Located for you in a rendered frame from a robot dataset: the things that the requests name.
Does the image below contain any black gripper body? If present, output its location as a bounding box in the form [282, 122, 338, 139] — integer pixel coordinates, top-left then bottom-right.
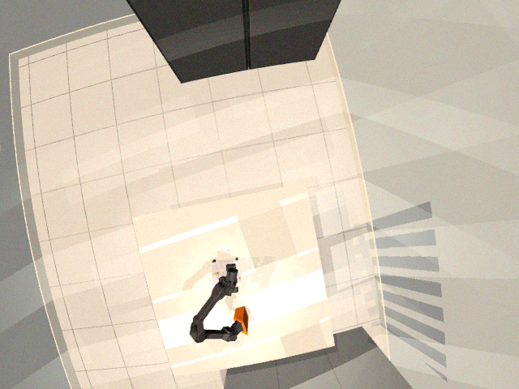
[226, 263, 239, 293]

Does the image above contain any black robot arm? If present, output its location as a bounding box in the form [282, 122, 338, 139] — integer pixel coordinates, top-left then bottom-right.
[189, 268, 244, 343]

